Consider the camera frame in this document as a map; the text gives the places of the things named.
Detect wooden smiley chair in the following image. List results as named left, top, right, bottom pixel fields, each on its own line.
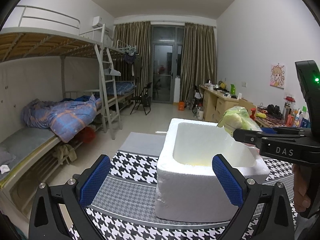
left=237, top=99, right=254, bottom=112

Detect glass balcony door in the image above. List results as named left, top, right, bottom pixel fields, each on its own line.
left=151, top=25, right=185, bottom=104

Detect blue plaid quilt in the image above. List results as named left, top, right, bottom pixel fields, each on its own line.
left=21, top=94, right=102, bottom=143

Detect white bunk bed ladder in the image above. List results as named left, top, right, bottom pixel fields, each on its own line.
left=94, top=24, right=120, bottom=140

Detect cartoon wall poster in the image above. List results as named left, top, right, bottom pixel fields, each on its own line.
left=269, top=64, right=286, bottom=90

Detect red bag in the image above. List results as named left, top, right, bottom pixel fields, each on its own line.
left=79, top=127, right=96, bottom=143

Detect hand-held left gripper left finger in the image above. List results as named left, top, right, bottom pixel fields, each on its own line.
left=28, top=154, right=111, bottom=240

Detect houndstooth table cloth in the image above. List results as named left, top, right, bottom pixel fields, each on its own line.
left=62, top=131, right=298, bottom=240

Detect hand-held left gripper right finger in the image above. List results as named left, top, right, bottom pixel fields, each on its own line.
left=212, top=154, right=295, bottom=240

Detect white clothes hanger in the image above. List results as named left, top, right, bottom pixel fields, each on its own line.
left=104, top=67, right=122, bottom=77

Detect light wooden desk with drawers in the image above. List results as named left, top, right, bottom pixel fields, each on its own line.
left=199, top=85, right=254, bottom=123

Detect dark hanging clothes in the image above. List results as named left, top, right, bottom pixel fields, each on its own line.
left=124, top=52, right=143, bottom=77

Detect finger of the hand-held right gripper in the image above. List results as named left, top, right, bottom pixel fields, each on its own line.
left=260, top=126, right=313, bottom=134
left=232, top=129, right=313, bottom=147

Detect small white metal bunk bed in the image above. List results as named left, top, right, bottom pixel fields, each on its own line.
left=105, top=39, right=140, bottom=110

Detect white air conditioner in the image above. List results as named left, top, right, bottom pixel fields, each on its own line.
left=92, top=16, right=112, bottom=34

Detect white foam box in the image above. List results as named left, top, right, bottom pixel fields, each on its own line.
left=155, top=118, right=270, bottom=222

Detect large white metal bunk bed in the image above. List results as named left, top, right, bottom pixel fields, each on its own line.
left=0, top=5, right=120, bottom=205

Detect person's right hand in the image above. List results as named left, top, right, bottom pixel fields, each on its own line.
left=292, top=165, right=313, bottom=212

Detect black folding chair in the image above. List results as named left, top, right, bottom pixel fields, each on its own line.
left=130, top=82, right=153, bottom=115

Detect group of toiletry bottles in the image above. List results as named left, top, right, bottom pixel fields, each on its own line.
left=284, top=94, right=312, bottom=128

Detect khaki cloth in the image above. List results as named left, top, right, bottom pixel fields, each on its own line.
left=52, top=144, right=77, bottom=165

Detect black headphones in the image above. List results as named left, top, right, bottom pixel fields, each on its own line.
left=266, top=104, right=282, bottom=117

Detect yellow-green tissue packet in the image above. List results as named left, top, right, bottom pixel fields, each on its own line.
left=217, top=106, right=262, bottom=137

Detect brown curtain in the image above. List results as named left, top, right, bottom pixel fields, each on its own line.
left=180, top=22, right=217, bottom=103
left=113, top=21, right=152, bottom=103

